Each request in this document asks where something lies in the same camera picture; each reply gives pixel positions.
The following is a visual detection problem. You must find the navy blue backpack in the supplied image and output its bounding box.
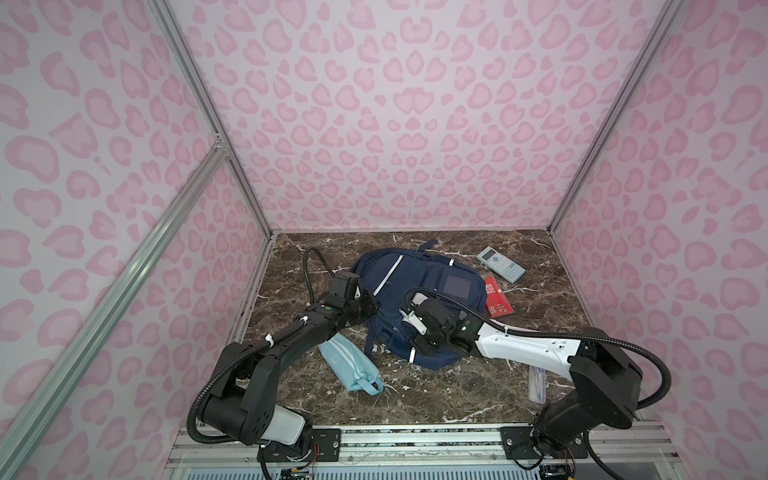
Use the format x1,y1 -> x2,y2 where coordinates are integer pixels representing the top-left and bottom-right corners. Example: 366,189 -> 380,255
351,240 -> 487,370

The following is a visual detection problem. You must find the red stationery packet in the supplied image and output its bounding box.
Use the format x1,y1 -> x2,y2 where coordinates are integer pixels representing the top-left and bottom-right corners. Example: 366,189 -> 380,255
484,275 -> 514,319

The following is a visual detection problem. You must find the teal pencil case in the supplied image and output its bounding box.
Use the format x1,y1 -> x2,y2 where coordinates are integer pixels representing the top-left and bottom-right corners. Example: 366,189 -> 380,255
318,333 -> 385,396

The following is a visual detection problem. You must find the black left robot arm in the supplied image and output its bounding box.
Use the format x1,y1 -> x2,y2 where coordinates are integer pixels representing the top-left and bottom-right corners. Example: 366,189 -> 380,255
186,272 -> 379,452

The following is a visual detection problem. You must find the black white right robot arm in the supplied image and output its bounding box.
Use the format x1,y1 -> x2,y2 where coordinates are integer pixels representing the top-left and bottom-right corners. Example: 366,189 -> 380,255
401,293 -> 642,455

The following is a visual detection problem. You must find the clear plastic ruler case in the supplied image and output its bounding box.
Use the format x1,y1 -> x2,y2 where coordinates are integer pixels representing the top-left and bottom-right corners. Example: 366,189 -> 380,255
528,366 -> 548,405

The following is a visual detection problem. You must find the light blue calculator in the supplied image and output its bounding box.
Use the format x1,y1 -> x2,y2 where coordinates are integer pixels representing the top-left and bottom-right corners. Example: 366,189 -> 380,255
476,247 -> 526,284

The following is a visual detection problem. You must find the left diagonal aluminium strut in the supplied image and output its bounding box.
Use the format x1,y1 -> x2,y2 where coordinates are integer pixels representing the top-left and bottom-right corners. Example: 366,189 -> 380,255
1,145 -> 229,479

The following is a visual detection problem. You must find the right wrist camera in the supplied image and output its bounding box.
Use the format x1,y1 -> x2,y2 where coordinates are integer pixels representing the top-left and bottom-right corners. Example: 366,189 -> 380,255
400,303 -> 428,335

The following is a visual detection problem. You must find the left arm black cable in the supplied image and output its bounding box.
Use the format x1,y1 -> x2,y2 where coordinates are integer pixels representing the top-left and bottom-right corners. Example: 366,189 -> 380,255
186,246 -> 337,445

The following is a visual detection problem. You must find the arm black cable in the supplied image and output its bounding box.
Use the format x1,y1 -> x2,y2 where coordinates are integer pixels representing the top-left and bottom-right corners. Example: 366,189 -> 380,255
186,246 -> 337,445
404,287 -> 673,410

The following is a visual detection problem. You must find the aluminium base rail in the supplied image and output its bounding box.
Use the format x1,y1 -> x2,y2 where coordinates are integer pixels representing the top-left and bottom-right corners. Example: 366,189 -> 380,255
161,421 -> 688,479

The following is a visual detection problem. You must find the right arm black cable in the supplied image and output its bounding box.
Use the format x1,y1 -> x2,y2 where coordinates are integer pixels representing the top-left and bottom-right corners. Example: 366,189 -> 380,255
404,287 -> 673,410

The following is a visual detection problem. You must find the left aluminium corner post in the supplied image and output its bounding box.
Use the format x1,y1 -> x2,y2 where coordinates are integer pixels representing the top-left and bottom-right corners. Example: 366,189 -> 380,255
146,0 -> 273,239

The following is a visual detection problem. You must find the aluminium corner post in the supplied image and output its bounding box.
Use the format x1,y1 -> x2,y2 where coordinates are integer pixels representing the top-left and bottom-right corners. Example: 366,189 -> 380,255
146,0 -> 273,239
547,0 -> 688,238

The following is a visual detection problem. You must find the right aluminium corner post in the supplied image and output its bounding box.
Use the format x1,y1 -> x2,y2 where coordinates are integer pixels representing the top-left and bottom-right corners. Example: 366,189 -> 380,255
547,0 -> 688,238

